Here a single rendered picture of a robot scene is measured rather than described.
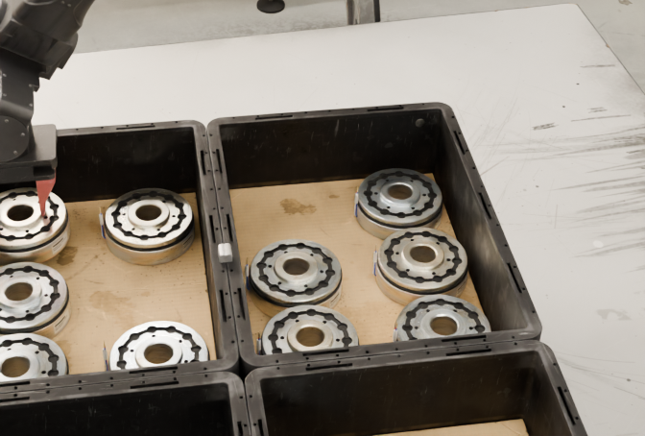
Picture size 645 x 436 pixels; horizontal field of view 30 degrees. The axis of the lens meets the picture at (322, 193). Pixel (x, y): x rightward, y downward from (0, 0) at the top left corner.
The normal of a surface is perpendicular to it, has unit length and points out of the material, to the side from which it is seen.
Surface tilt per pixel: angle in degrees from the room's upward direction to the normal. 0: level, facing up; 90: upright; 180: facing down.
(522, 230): 0
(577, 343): 0
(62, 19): 109
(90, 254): 0
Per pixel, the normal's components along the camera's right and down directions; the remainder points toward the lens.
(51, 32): 0.00, 0.85
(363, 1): 0.22, 0.24
